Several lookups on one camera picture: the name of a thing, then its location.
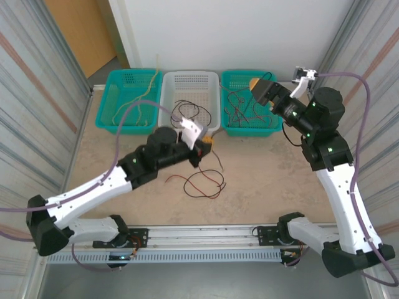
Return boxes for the red cable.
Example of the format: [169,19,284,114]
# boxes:
[220,72,272,121]
[249,105,281,129]
[224,93,250,127]
[166,175,228,199]

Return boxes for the black cable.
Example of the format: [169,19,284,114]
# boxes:
[170,99,200,123]
[183,105,213,126]

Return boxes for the teal plastic basket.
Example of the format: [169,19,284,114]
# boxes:
[220,70,284,138]
[95,69,163,135]

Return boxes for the white plastic basket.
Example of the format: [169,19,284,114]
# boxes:
[159,70,224,138]

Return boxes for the black controller box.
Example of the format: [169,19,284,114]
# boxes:
[280,249,302,268]
[107,252,129,269]

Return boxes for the wooden door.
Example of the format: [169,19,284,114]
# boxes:
[43,0,118,79]

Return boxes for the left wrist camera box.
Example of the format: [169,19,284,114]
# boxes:
[180,117,209,150]

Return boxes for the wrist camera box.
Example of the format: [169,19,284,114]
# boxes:
[292,65,319,99]
[180,117,209,150]

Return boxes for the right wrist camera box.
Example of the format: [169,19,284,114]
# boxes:
[292,65,319,99]

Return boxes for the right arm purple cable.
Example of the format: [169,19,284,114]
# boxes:
[285,71,399,287]

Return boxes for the aluminium mounting rail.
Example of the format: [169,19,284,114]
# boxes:
[32,222,373,250]

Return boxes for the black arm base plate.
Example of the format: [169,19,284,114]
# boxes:
[93,228,149,249]
[256,224,314,247]

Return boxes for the grey slotted cable duct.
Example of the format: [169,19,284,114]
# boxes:
[46,250,283,264]

